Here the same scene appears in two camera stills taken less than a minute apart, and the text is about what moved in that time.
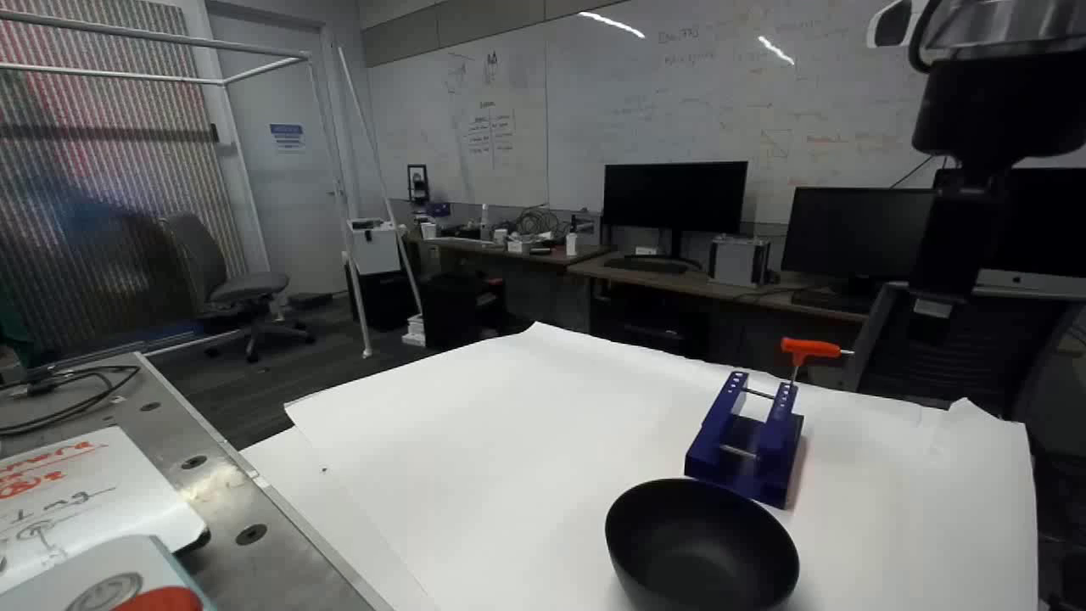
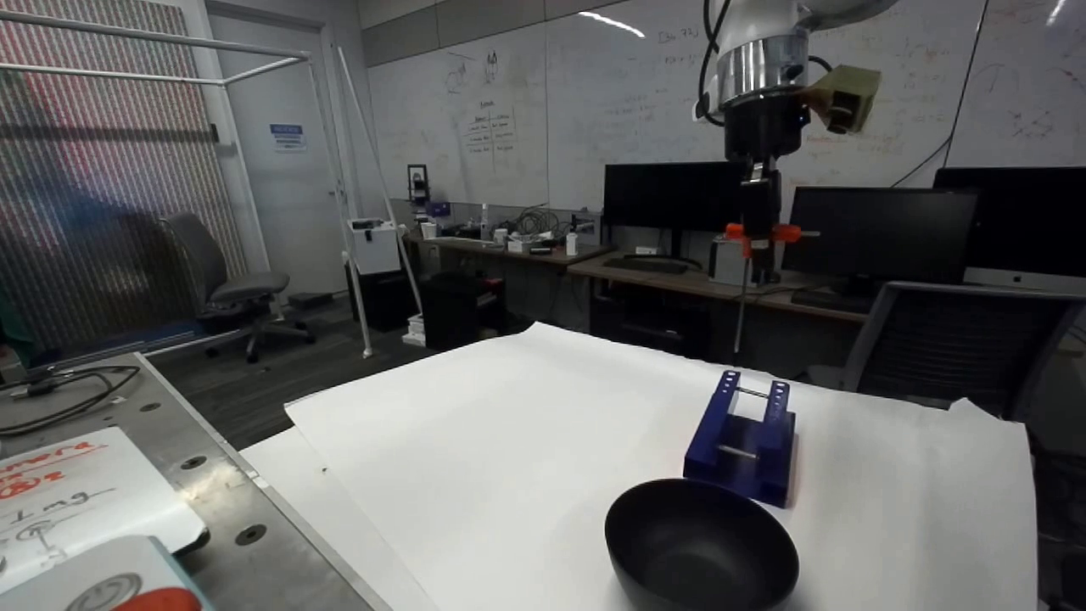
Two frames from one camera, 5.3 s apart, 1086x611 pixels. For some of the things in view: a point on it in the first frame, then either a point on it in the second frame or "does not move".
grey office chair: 195,290 does not move
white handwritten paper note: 82,492 does not move
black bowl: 697,544 does not move
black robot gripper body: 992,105 to 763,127
